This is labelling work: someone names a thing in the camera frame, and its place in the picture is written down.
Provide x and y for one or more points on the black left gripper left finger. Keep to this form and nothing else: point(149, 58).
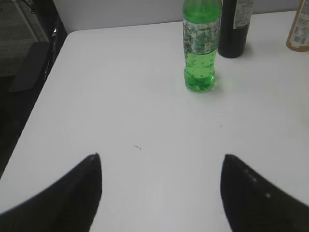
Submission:
point(68, 205)

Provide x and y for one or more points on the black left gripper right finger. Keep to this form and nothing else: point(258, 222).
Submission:
point(253, 204)

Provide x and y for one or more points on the green sprite bottle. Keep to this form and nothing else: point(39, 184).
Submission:
point(201, 27)

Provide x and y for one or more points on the black chair beside table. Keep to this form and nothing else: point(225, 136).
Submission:
point(47, 30)

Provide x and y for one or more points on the dark red wine bottle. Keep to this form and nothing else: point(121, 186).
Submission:
point(235, 21)

